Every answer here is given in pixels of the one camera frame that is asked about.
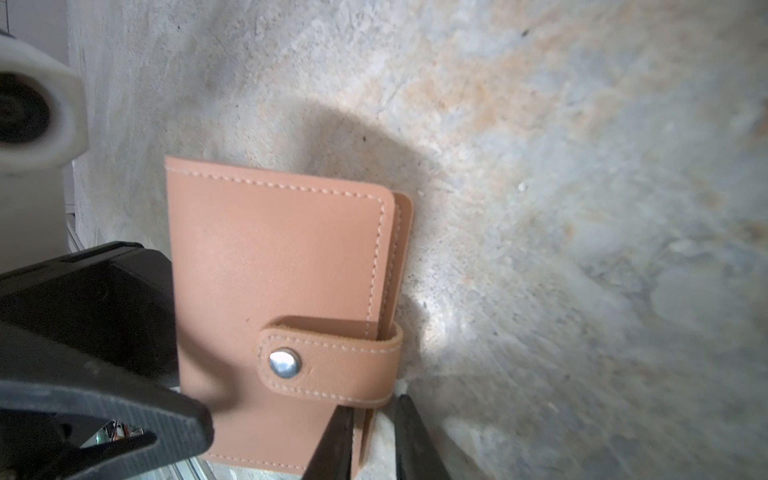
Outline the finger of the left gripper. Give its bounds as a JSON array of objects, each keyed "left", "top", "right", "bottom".
[{"left": 1, "top": 242, "right": 214, "bottom": 479}]

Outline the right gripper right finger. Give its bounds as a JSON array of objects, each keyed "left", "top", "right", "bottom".
[{"left": 394, "top": 394, "right": 450, "bottom": 480}]

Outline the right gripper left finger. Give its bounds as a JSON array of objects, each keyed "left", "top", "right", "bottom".
[{"left": 302, "top": 405, "right": 355, "bottom": 480}]

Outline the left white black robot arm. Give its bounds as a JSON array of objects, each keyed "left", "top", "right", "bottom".
[{"left": 1, "top": 33, "right": 214, "bottom": 479}]

